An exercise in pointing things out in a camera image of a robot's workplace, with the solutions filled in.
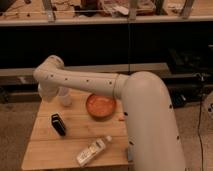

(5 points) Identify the black whiteboard eraser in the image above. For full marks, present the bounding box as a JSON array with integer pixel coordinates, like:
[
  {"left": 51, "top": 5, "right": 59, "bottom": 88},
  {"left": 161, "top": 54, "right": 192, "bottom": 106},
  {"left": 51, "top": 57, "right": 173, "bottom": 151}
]
[{"left": 51, "top": 114, "right": 66, "bottom": 136}]

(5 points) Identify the wooden table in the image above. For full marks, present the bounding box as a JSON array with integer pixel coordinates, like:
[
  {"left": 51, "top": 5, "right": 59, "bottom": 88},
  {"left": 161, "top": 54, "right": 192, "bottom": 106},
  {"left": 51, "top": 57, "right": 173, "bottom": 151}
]
[{"left": 22, "top": 89, "right": 130, "bottom": 171}]

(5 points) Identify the orange carrot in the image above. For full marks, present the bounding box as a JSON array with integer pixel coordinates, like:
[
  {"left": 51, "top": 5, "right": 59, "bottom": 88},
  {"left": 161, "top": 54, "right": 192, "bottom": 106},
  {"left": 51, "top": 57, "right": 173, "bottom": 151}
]
[{"left": 118, "top": 116, "right": 125, "bottom": 121}]

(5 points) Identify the background shelf bench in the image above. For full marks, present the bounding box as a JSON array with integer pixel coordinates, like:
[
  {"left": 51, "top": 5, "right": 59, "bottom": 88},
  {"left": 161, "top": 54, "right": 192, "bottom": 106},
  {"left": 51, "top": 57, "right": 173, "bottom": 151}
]
[{"left": 0, "top": 0, "right": 213, "bottom": 26}]

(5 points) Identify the orange bowl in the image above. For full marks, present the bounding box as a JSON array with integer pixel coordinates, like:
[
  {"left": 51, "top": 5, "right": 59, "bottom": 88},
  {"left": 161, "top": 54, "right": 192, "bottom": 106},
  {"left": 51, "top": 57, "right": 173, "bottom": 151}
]
[{"left": 86, "top": 94, "right": 117, "bottom": 118}]

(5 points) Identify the blue sponge cloth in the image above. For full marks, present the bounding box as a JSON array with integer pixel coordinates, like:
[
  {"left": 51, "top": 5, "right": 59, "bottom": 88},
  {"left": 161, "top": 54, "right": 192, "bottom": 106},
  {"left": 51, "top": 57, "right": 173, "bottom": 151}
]
[{"left": 126, "top": 147, "right": 133, "bottom": 162}]

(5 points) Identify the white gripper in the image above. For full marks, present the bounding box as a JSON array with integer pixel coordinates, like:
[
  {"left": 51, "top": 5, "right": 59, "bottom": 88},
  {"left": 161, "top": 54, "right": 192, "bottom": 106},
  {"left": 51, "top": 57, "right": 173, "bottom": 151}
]
[{"left": 38, "top": 83, "right": 59, "bottom": 102}]

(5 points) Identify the translucent plastic cup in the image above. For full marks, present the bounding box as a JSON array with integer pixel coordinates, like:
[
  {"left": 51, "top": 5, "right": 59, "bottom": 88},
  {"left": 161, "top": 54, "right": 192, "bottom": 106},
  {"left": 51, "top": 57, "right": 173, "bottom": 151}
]
[{"left": 58, "top": 87, "right": 72, "bottom": 107}]

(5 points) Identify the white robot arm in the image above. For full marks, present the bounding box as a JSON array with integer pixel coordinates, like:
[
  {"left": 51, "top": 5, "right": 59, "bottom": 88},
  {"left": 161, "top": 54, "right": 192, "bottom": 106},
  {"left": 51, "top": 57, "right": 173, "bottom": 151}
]
[{"left": 33, "top": 55, "right": 186, "bottom": 171}]

